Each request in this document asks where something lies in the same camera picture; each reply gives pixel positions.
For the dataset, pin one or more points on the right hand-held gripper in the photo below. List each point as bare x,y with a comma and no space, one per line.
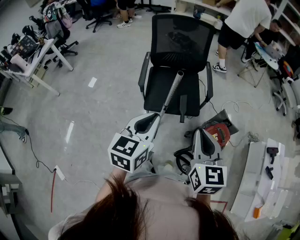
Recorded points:
206,178

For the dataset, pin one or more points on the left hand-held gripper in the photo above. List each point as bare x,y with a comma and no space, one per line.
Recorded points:
126,152

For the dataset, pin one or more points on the black vacuum nozzle attachment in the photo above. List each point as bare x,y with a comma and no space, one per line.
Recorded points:
183,105

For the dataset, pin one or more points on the silver metal vacuum tube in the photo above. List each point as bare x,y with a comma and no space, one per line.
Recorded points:
172,91

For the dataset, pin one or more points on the person's right forearm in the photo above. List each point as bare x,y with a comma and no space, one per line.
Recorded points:
203,197

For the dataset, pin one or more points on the person's left forearm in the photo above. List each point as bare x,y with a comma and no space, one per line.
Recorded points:
118,174

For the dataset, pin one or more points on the black mesh office chair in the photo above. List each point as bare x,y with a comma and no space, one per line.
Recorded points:
154,93

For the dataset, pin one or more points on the person's beige right shoe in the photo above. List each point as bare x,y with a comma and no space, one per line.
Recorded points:
168,165

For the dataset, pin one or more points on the person's grey jeans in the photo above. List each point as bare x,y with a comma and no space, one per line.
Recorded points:
145,171

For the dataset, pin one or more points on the white low bench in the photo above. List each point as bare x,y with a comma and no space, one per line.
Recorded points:
255,164

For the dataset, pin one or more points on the person's pink shirt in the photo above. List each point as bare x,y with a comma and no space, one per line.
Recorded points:
164,194

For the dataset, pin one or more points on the black brush attachment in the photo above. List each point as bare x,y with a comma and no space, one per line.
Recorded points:
273,150

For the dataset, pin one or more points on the small black crevice attachment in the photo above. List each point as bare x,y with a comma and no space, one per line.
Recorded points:
269,172

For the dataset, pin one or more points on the orange box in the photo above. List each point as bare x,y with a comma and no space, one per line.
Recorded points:
257,212

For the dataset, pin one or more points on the white power strip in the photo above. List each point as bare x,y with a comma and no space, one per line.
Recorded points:
59,173

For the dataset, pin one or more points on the white office chair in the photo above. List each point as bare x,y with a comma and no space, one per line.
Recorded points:
289,93

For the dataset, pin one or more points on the round blue folding table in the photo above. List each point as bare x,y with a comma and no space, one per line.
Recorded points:
262,54

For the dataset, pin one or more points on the orange and blue bag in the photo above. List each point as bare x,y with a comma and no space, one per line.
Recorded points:
287,69

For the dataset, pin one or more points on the silver laptop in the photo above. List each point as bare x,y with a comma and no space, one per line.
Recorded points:
273,51

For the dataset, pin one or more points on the white desk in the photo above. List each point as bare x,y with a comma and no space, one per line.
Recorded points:
50,43

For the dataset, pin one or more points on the pink bag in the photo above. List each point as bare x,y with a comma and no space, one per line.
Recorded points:
66,21

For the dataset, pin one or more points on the white storage shelf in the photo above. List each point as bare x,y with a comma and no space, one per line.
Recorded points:
206,8

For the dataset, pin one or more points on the white rounded appliance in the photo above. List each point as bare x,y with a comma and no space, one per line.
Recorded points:
20,62

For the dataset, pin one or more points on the grey curved counter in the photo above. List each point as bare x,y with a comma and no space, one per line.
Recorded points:
5,161

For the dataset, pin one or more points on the dark patterned laptop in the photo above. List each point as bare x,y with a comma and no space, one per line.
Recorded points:
23,45

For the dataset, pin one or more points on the colourful backpack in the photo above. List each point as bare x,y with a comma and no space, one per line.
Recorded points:
52,11

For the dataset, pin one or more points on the grey cabinet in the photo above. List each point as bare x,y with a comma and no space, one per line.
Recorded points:
9,192

